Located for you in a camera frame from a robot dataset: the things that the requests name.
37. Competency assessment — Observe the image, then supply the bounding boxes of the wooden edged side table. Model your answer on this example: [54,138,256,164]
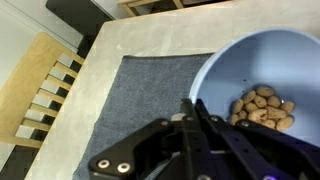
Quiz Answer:
[116,0,234,10]

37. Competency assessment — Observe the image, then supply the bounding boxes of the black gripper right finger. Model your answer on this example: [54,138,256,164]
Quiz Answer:
[196,98,320,180]

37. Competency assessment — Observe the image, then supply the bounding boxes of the light wooden slatted chair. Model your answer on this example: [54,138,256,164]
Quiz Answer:
[0,32,85,149]

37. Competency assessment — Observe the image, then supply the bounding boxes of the blue plastic bowl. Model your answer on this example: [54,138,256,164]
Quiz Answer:
[188,28,320,148]

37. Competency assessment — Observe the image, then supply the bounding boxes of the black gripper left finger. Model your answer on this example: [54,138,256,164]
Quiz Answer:
[88,98,216,180]

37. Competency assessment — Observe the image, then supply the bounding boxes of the brown nuts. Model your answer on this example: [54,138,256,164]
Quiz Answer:
[227,85,296,132]

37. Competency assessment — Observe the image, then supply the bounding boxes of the dark blue cloth mat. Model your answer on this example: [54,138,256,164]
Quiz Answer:
[72,53,214,180]

